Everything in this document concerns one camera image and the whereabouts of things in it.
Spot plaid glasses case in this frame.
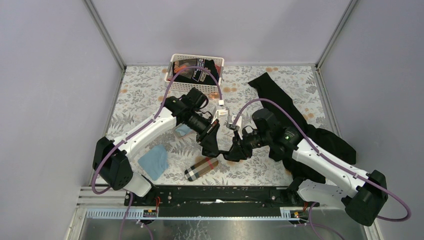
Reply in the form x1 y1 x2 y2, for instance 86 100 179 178
184 157 219 182

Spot pink glasses case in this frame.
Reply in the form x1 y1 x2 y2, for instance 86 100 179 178
172 124 193 139

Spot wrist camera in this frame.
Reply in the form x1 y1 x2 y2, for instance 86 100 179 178
211 105 231 126
225 114 243 131

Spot orange lens sunglasses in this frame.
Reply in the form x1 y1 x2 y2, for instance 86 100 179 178
207 92 221 100

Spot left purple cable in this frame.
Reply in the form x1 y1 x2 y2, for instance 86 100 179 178
91 65 223 240

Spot white plastic basket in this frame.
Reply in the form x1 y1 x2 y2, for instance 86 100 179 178
164 53 225 95

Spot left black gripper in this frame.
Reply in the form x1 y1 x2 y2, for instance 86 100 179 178
183 110 220 155

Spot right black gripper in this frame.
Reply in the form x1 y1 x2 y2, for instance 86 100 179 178
227 126 271 161

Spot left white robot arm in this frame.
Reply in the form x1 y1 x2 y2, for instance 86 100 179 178
91 87 220 206

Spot black garment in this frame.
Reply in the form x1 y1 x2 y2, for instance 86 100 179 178
248 73 357 184

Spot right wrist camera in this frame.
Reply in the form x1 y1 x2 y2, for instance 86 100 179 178
225 114 243 131

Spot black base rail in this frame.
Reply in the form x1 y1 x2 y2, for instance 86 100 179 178
124 185 311 217

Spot blue cleaning cloth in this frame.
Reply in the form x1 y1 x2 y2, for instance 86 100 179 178
174 124 192 137
137 144 169 181

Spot black packaged items in basket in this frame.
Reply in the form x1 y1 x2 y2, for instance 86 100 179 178
169 58 220 86

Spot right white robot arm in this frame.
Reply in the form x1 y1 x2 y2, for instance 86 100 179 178
223 108 388 227

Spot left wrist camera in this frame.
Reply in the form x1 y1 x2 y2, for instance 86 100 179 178
211 105 231 126

